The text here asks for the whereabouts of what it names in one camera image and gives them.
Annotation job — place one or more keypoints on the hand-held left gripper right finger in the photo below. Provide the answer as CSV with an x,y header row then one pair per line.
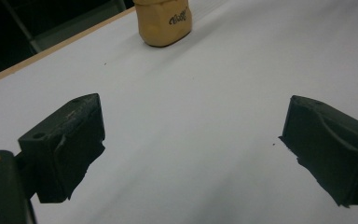
x,y
329,146

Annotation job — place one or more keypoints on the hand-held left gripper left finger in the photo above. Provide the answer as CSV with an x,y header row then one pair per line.
x,y
65,146

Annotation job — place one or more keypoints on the tan storage basket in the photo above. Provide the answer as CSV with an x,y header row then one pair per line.
x,y
163,21

